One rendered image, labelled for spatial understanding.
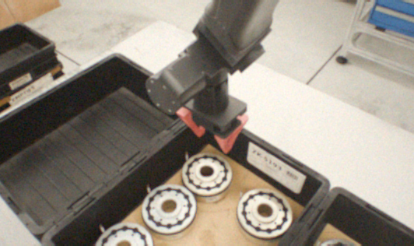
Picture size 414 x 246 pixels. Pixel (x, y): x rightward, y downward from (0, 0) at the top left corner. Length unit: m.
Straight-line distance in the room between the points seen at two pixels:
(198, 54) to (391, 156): 0.72
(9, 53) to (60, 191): 1.21
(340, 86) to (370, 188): 1.46
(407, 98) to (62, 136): 2.06
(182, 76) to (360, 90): 2.01
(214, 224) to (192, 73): 0.34
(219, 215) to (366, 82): 1.90
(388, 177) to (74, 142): 0.79
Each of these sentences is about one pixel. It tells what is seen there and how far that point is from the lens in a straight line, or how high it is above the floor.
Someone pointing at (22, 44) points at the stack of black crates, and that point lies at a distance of 1.92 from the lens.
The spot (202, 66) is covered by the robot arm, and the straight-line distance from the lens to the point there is 0.44.
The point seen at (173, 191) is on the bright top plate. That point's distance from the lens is 0.68.
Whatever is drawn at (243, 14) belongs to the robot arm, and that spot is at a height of 1.29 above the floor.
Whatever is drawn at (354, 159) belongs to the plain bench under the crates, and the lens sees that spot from 1.00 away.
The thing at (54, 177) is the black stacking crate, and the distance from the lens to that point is 0.80.
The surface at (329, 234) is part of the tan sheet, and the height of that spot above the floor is 0.83.
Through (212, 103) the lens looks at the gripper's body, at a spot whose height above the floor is 1.08.
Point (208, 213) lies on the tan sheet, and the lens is 0.68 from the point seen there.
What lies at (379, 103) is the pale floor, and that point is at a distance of 2.32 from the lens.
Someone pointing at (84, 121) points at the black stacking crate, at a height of 0.83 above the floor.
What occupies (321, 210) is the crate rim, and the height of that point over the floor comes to 0.92.
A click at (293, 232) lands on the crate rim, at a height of 0.93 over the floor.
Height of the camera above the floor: 1.43
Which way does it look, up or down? 47 degrees down
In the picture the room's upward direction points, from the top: straight up
